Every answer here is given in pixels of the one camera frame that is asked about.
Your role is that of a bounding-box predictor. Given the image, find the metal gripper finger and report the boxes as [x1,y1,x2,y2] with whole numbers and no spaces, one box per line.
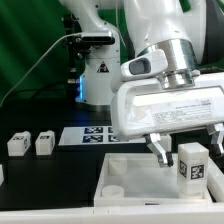
[145,133,174,168]
[207,123,224,157]

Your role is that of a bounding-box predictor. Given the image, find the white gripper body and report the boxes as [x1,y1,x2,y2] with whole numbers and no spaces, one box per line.
[111,73,224,140]

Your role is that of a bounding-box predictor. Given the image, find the white square table top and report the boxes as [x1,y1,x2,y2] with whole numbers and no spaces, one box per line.
[94,153,212,207]

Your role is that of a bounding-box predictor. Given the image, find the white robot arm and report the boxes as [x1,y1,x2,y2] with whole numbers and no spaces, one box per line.
[59,0,224,166]

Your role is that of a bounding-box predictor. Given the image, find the white right obstacle bar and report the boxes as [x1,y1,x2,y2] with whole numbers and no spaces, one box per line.
[207,162,224,203]

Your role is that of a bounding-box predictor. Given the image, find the white sheet with tags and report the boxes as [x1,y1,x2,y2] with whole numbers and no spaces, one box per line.
[59,126,145,146]

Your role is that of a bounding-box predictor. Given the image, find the white front border bar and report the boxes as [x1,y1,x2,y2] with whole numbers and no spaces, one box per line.
[0,203,224,224]

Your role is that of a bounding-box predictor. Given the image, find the white left edge block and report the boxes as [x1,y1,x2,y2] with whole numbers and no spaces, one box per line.
[0,164,4,187]

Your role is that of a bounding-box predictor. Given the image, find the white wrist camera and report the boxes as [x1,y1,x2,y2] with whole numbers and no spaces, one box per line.
[121,49,168,81]

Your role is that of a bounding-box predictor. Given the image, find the black camera on stand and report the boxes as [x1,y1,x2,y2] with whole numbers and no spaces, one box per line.
[62,14,115,100]

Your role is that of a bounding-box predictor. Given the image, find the white camera cable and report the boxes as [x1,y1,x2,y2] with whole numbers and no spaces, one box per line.
[0,32,83,108]

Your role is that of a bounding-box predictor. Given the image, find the black cable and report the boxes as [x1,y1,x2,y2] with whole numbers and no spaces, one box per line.
[0,81,72,108]

